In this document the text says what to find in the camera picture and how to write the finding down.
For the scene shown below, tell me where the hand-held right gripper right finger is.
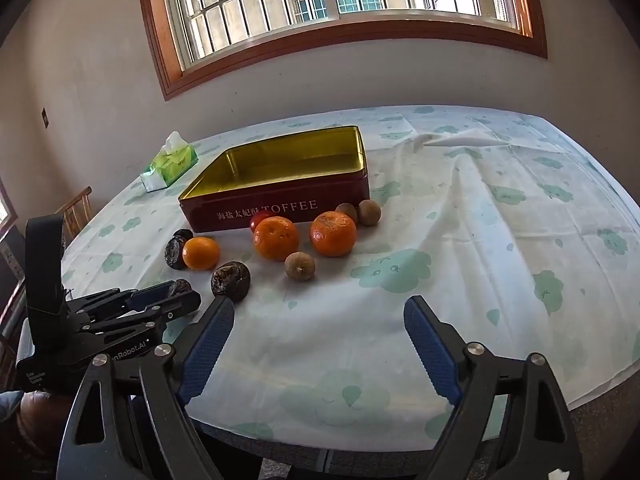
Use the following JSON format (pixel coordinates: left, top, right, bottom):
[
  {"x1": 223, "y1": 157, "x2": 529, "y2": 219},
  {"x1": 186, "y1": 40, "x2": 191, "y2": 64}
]
[{"x1": 404, "y1": 295, "x2": 586, "y2": 480}]

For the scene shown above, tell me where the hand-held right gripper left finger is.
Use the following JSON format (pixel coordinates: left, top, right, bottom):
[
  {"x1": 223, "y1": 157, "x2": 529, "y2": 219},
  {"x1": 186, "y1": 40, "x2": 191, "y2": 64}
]
[{"x1": 57, "y1": 296, "x2": 236, "y2": 480}]

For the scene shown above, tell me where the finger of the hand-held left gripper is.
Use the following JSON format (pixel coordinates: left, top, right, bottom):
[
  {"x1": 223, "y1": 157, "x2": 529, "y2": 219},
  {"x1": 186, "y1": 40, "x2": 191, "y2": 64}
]
[
  {"x1": 65, "y1": 282, "x2": 176, "y2": 320},
  {"x1": 85, "y1": 291, "x2": 202, "y2": 337}
]

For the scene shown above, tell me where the small mandarin orange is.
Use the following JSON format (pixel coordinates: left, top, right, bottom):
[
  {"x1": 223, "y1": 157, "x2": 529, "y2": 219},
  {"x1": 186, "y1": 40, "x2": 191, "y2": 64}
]
[{"x1": 182, "y1": 236, "x2": 221, "y2": 272}]

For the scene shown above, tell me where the red tin box gold inside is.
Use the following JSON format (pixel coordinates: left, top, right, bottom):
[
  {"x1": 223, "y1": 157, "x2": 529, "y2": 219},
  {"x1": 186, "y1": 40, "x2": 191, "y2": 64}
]
[{"x1": 178, "y1": 125, "x2": 371, "y2": 233}]

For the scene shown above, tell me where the smooth mandarin orange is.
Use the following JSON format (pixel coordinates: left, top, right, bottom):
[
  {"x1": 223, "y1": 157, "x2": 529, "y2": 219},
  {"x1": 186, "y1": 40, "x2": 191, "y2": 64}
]
[{"x1": 253, "y1": 216, "x2": 300, "y2": 262}]

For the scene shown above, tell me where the rough-patched mandarin orange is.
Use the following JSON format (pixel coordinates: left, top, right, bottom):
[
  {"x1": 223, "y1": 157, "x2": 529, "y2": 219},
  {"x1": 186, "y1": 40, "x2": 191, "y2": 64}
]
[{"x1": 309, "y1": 210, "x2": 358, "y2": 258}]

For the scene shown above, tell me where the person's left forearm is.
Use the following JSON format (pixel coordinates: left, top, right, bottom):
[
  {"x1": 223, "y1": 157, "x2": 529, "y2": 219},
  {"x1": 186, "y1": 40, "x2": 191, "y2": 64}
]
[{"x1": 0, "y1": 389, "x2": 23, "y2": 426}]

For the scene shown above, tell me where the person's left hand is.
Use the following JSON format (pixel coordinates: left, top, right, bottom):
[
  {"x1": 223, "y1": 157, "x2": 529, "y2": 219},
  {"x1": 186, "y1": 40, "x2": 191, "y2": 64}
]
[{"x1": 17, "y1": 391, "x2": 71, "y2": 461}]

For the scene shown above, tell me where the bright side window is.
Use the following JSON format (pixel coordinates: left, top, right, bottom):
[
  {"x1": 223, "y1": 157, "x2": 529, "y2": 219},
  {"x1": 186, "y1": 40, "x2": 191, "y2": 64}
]
[{"x1": 0, "y1": 180, "x2": 18, "y2": 233}]

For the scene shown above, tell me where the wooden chair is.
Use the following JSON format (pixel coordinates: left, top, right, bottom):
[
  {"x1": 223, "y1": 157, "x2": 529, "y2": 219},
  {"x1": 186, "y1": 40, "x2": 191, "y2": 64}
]
[{"x1": 55, "y1": 186, "x2": 94, "y2": 241}]

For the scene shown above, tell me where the green tissue pack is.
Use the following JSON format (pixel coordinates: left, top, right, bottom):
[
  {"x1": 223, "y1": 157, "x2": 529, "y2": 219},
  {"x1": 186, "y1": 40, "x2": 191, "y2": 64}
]
[{"x1": 140, "y1": 131, "x2": 199, "y2": 193}]

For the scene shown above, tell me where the wooden framed barred window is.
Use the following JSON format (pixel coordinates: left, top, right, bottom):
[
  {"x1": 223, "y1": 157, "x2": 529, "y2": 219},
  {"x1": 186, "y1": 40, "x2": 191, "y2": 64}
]
[{"x1": 135, "y1": 0, "x2": 548, "y2": 102}]

